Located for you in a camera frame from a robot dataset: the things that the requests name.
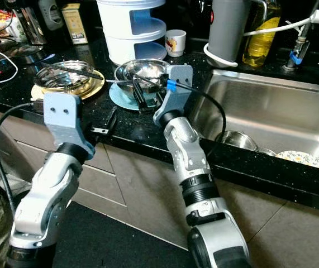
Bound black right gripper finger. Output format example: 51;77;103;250
132;82;149;110

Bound black chopstick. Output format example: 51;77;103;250
39;63;109;83
106;75;168;88

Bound plain steel bowl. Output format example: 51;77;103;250
115;59;174;90

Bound steel bowl with inner rack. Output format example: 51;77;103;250
35;60;96;93

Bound grey wooden kitchen cabinet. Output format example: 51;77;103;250
0;106;319;268

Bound light blue plate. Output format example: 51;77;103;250
109;83;163;111

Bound white printed cup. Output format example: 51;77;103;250
165;29;187;58

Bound white tiered storage rack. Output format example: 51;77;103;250
97;0;166;65

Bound pale yellow plate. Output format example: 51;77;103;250
31;75;105;101

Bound small steel bowl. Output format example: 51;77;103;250
216;130;259;152

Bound yellow tin box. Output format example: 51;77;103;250
61;4;88;45

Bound grey cylindrical kettle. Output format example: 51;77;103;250
203;0;255;69

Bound black floor mat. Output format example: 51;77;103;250
53;201;189;268

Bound yellow cooking oil bottle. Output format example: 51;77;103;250
242;0;282;69

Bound dark bottle with white label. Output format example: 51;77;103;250
39;0;63;31

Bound glass pot lid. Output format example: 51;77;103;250
0;38;45;61

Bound stainless steel sink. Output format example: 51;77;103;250
187;70;319;174

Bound shiny steel coffee pot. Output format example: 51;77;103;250
8;0;46;46

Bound steel faucet with blue tape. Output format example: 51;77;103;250
282;0;319;72

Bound white patterned plate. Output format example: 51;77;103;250
275;150;319;171

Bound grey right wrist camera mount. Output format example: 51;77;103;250
154;64;193;126

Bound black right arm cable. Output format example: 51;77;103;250
176;81;227;152

